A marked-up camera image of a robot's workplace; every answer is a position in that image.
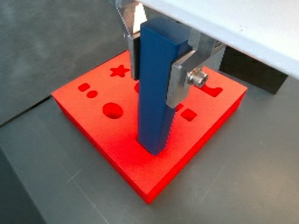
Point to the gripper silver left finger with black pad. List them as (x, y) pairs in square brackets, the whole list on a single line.
[(132, 15)]

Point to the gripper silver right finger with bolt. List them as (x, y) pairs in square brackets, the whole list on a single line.
[(187, 68)]

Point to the blue rectangular block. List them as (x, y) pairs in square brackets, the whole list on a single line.
[(163, 45)]

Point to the red shape-sorting board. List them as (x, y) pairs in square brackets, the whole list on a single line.
[(99, 102)]

